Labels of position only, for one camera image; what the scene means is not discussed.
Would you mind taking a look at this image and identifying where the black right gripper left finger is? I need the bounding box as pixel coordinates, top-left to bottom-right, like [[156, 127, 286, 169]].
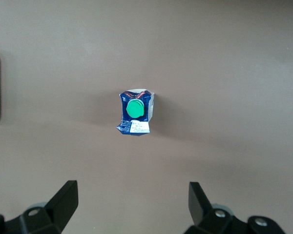
[[0, 180, 79, 234]]

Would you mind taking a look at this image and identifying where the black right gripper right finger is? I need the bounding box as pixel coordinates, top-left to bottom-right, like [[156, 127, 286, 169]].
[[184, 181, 287, 234]]

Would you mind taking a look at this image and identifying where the blue milk carton green cap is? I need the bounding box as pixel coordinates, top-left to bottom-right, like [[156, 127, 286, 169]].
[[116, 88, 155, 136]]

